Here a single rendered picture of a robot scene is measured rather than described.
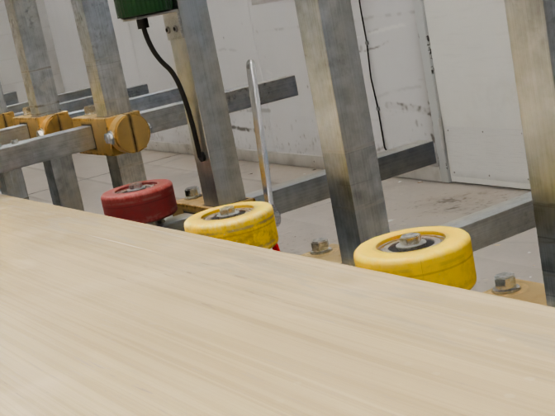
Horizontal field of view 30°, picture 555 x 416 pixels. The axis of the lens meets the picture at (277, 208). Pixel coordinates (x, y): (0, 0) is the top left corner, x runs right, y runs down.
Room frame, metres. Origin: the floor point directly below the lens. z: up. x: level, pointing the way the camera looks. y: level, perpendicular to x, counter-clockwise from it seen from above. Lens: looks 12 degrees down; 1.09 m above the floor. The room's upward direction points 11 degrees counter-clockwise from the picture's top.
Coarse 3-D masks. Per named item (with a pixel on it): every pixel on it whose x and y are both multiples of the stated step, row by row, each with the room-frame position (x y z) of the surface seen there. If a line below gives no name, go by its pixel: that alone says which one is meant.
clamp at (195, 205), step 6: (198, 198) 1.18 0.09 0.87; (246, 198) 1.13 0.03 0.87; (252, 198) 1.12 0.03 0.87; (180, 204) 1.17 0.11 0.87; (186, 204) 1.16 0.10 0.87; (192, 204) 1.16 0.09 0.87; (198, 204) 1.15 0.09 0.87; (204, 204) 1.14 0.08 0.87; (180, 210) 1.18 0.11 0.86; (186, 210) 1.16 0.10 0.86; (192, 210) 1.15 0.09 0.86; (198, 210) 1.14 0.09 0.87
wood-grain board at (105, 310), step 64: (0, 256) 0.93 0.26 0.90; (64, 256) 0.87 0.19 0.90; (128, 256) 0.83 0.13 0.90; (192, 256) 0.79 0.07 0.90; (256, 256) 0.75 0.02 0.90; (0, 320) 0.71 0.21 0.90; (64, 320) 0.67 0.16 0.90; (128, 320) 0.65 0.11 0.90; (192, 320) 0.62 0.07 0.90; (256, 320) 0.59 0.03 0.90; (320, 320) 0.57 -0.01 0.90; (384, 320) 0.55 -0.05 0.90; (448, 320) 0.53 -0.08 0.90; (512, 320) 0.51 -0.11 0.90; (0, 384) 0.57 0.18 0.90; (64, 384) 0.55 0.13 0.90; (128, 384) 0.53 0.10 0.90; (192, 384) 0.51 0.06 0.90; (256, 384) 0.49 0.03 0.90; (320, 384) 0.48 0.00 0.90; (384, 384) 0.46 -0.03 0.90; (448, 384) 0.45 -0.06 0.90; (512, 384) 0.43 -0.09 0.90
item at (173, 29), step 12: (156, 12) 1.09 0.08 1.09; (168, 12) 1.10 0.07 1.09; (144, 24) 1.10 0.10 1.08; (168, 24) 1.13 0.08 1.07; (180, 24) 1.11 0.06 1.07; (144, 36) 1.10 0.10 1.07; (168, 36) 1.13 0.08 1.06; (180, 36) 1.11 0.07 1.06; (180, 84) 1.11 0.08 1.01; (192, 120) 1.12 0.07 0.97; (192, 132) 1.12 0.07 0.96; (204, 156) 1.11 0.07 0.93
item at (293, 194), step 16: (416, 144) 1.32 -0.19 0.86; (432, 144) 1.32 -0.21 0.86; (384, 160) 1.28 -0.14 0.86; (400, 160) 1.29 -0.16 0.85; (416, 160) 1.31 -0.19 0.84; (432, 160) 1.32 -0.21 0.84; (304, 176) 1.25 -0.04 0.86; (320, 176) 1.23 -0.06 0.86; (384, 176) 1.28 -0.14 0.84; (256, 192) 1.20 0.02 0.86; (288, 192) 1.21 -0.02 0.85; (304, 192) 1.22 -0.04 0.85; (320, 192) 1.23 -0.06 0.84; (288, 208) 1.20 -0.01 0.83; (160, 224) 1.13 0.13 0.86; (176, 224) 1.13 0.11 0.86
